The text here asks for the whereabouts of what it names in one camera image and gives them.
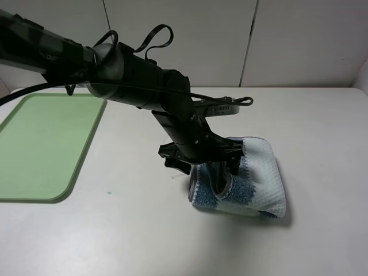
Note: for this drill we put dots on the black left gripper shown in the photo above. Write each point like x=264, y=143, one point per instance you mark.
x=192, y=140

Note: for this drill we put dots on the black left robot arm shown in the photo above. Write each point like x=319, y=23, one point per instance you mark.
x=112, y=70

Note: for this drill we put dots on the green plastic tray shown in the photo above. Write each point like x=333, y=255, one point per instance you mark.
x=44, y=141

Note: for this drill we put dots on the blue white striped towel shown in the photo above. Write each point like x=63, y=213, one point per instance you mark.
x=257, y=190

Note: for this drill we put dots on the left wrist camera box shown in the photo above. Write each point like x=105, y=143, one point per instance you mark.
x=214, y=109

